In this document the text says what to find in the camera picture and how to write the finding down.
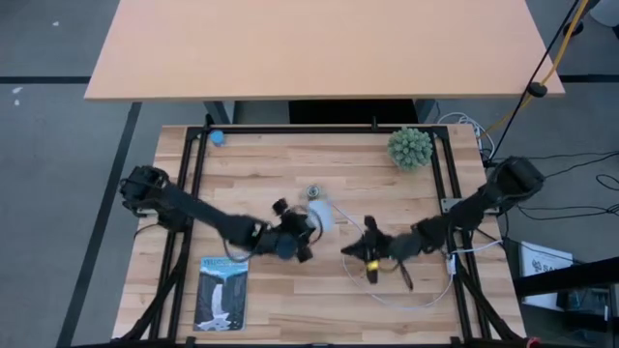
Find green plant in white pot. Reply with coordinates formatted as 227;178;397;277
386;126;434;172

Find light wooden desk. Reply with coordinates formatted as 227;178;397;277
83;0;566;102

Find white lamp power cord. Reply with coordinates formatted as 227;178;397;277
321;200;505;310

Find Yellowstone waterfall booklet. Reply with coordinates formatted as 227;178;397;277
192;255;251;334

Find white cable bundle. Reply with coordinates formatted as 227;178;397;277
437;111;497;160

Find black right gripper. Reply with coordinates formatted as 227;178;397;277
340;216;427;285

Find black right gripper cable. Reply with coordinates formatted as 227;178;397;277
396;258;416;292

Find white printed box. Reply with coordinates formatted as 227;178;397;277
519;240;575;310

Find white flood lightbulb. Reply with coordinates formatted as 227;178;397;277
308;199;337;233

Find black aluminium table frame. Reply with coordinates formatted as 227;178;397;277
111;123;531;348

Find black hanging cable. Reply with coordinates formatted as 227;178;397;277
487;0;584;163

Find yellow hanging cable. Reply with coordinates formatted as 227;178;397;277
478;0;592;141

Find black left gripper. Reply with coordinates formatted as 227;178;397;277
251;197;320;265

